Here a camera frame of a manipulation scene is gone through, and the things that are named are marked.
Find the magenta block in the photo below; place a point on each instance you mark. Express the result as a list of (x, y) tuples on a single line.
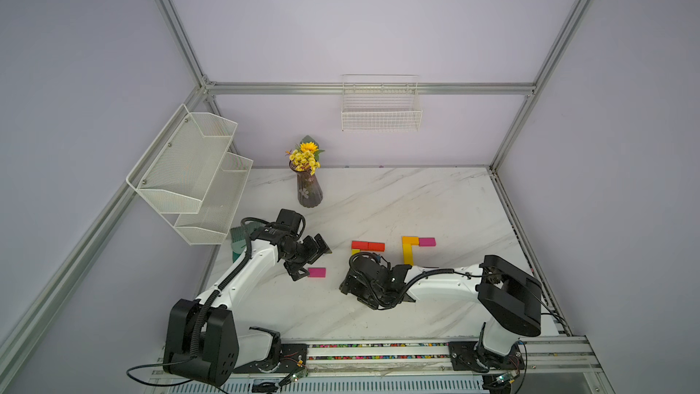
[(317, 272), (427, 242)]

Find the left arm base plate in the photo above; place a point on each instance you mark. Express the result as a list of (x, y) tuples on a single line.
[(287, 359)]

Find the white two-tier mesh shelf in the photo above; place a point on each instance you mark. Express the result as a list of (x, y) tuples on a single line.
[(192, 177)]

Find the yellow flower bouquet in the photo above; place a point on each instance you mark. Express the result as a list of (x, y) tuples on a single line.
[(304, 158)]

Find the orange block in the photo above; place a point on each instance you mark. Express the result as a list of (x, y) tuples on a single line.
[(410, 241)]

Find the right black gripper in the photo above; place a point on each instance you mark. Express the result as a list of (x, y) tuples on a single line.
[(352, 284)]

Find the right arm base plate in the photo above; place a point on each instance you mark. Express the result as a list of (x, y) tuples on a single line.
[(472, 356)]

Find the dark glass vase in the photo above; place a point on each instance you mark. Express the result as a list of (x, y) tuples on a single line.
[(309, 191)]

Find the white wire wall basket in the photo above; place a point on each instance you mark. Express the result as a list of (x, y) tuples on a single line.
[(380, 112)]

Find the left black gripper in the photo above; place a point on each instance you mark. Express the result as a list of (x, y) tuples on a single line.
[(313, 253)]

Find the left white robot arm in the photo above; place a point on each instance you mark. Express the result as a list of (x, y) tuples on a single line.
[(203, 343)]

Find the red block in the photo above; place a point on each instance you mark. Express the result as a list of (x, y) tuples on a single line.
[(376, 247), (359, 246)]

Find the aluminium frame back bar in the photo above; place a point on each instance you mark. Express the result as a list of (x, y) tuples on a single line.
[(289, 88)]

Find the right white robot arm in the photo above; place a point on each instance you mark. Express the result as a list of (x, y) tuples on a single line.
[(511, 296)]

